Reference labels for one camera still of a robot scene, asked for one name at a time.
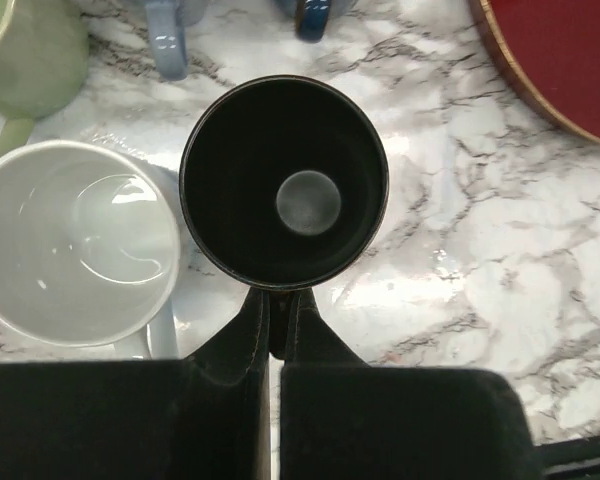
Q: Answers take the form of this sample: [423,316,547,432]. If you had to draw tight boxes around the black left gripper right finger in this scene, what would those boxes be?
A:
[279,290,535,479]

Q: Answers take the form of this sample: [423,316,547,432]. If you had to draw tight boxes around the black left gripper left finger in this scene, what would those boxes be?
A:
[0,289,271,479]

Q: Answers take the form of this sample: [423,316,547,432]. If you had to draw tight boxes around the white blue mug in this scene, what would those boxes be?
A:
[0,140,186,359]

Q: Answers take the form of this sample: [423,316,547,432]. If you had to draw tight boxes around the brown small mug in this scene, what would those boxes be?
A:
[177,74,391,361]

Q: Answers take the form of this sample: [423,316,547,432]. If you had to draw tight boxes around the light blue textured mug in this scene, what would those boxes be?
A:
[144,0,209,81]

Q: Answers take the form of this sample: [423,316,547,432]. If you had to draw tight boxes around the sage green mug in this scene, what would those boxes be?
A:
[0,0,89,157]

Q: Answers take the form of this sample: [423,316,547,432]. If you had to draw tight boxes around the dark blue mug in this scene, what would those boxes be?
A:
[274,0,358,42]

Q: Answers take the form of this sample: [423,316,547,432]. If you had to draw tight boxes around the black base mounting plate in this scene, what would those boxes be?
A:
[535,435,600,480]

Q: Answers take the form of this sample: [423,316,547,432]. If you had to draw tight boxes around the red round tray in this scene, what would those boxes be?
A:
[469,0,600,144]

